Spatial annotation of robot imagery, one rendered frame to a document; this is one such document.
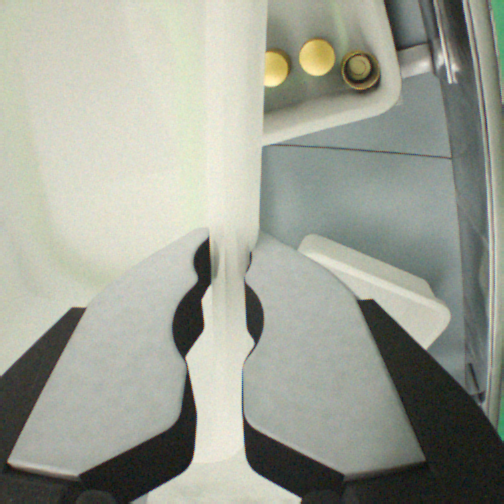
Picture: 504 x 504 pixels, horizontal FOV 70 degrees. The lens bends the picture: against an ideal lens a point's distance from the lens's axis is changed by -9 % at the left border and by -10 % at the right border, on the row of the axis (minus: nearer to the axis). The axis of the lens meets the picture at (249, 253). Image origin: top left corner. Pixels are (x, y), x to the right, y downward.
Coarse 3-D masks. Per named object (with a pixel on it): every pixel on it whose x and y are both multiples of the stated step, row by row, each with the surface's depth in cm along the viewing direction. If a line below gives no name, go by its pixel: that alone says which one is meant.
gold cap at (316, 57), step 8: (312, 40) 34; (320, 40) 34; (304, 48) 34; (312, 48) 34; (320, 48) 34; (328, 48) 34; (304, 56) 35; (312, 56) 35; (320, 56) 35; (328, 56) 34; (304, 64) 35; (312, 64) 35; (320, 64) 35; (328, 64) 35; (312, 72) 36; (320, 72) 35
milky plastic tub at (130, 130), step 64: (0, 0) 14; (64, 0) 14; (128, 0) 13; (192, 0) 13; (256, 0) 7; (0, 64) 15; (64, 64) 15; (128, 64) 15; (192, 64) 14; (256, 64) 8; (0, 128) 17; (64, 128) 17; (128, 128) 16; (192, 128) 16; (256, 128) 8; (0, 192) 19; (64, 192) 19; (128, 192) 18; (192, 192) 17; (256, 192) 9; (0, 256) 21; (64, 256) 21; (128, 256) 20; (0, 320) 21; (192, 384) 19
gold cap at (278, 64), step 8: (272, 48) 38; (272, 56) 35; (280, 56) 35; (288, 56) 38; (272, 64) 36; (280, 64) 36; (288, 64) 36; (272, 72) 36; (280, 72) 36; (288, 72) 37; (264, 80) 37; (272, 80) 36; (280, 80) 36
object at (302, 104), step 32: (288, 0) 36; (320, 0) 35; (352, 0) 35; (288, 32) 38; (320, 32) 37; (352, 32) 37; (384, 32) 30; (384, 64) 32; (288, 96) 41; (320, 96) 41; (352, 96) 37; (384, 96) 33; (288, 128) 36; (320, 128) 36
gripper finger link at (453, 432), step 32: (384, 320) 8; (384, 352) 7; (416, 352) 7; (416, 384) 6; (448, 384) 6; (416, 416) 6; (448, 416) 6; (480, 416) 6; (448, 448) 5; (480, 448) 5; (352, 480) 5; (384, 480) 5; (416, 480) 5; (448, 480) 5; (480, 480) 5
